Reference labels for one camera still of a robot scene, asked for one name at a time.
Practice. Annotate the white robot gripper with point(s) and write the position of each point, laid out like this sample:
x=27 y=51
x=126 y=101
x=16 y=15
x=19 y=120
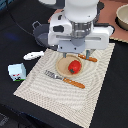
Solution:
x=72 y=37

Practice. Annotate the red toy tomato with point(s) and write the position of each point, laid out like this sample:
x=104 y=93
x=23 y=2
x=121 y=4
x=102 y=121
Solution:
x=74 y=67

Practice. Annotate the grey toy pot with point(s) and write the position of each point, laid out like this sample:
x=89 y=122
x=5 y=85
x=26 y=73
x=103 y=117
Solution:
x=40 y=32

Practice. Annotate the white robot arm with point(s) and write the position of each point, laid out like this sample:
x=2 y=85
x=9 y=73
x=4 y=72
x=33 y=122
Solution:
x=59 y=4

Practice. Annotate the round wooden plate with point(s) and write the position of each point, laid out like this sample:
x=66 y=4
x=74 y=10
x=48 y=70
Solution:
x=63 y=63

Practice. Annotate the pink toy stove top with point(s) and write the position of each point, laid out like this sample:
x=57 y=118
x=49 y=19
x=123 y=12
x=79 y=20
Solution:
x=110 y=16

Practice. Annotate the beige woven placemat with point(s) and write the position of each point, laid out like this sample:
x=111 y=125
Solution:
x=72 y=103

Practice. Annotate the cream bowl on stove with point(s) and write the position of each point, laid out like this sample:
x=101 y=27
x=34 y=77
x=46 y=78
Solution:
x=122 y=15

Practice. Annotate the light blue milk carton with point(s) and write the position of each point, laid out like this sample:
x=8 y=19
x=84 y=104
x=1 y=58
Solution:
x=17 y=72

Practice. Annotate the wooden handled toy knife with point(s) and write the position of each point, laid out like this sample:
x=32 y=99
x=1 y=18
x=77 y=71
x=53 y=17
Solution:
x=89 y=59

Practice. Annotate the wooden handled toy fork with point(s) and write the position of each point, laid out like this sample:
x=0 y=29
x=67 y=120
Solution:
x=54 y=76

